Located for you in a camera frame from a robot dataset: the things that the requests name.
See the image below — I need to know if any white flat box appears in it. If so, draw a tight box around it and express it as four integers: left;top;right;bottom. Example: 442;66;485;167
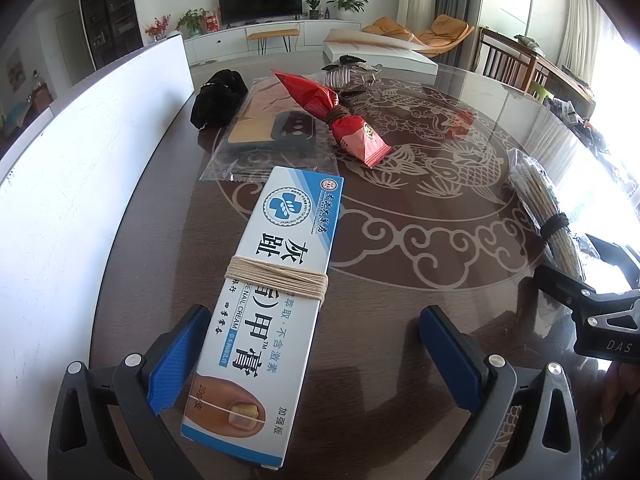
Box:
322;42;440;77

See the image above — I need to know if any wooden stool with metal legs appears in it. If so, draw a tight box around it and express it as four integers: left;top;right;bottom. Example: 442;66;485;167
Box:
245;25;301;56

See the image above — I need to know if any cotton swab bundle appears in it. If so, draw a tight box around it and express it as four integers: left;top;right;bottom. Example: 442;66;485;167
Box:
505;147;587;281

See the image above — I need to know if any blue white cream box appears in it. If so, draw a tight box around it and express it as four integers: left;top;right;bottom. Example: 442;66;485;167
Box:
180;165;346;472

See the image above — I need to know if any red snack packet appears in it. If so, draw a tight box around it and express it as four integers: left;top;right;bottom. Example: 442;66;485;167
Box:
270;67;392;170

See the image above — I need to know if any wooden sideboard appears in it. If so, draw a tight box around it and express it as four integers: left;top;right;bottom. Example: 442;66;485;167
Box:
520;35;640;161

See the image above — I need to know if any black cloth pouch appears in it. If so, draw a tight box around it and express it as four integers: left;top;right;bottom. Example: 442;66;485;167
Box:
190;69;249;131

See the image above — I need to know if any orange lounge chair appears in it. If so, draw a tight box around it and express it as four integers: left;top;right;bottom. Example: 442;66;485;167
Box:
361;14;476;58

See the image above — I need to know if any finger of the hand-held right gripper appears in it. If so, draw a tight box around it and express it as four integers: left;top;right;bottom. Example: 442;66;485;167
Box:
532;264;596;312
582;232;640;269

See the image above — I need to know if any clear hair clip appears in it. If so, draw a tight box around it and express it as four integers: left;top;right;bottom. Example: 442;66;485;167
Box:
321;54;384;97

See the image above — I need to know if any framed wall painting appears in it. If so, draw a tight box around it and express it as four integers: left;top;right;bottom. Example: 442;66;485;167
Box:
5;47;26;93

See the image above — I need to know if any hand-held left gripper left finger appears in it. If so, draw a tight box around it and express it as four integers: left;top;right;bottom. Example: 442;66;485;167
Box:
47;304;213;480

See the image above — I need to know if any red flower plant in vase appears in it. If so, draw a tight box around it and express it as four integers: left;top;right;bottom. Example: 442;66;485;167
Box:
145;16;172;41

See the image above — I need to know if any wooden chair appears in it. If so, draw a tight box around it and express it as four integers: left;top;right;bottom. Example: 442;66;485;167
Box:
475;27;533;86

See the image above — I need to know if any large leafy potted plant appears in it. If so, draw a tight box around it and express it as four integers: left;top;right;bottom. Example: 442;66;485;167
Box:
326;0;368;22

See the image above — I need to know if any green potted plant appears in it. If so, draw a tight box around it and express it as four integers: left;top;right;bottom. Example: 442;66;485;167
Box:
176;8;207;36

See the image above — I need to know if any white board panel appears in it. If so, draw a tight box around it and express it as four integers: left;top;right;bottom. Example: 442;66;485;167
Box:
0;32;196;411

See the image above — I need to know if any black television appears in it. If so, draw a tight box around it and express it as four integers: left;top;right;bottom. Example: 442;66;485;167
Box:
217;0;304;25

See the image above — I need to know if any white television cabinet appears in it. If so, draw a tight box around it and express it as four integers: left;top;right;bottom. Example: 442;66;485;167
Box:
182;19;362;66

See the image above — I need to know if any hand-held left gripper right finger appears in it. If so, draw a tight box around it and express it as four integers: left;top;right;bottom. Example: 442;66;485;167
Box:
419;305;583;480

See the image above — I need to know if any clear packet with orange card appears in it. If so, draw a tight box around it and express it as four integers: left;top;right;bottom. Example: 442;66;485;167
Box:
199;77;337;183

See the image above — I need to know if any dark glass cabinet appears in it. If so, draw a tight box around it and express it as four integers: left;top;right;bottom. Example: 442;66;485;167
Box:
77;0;136;71

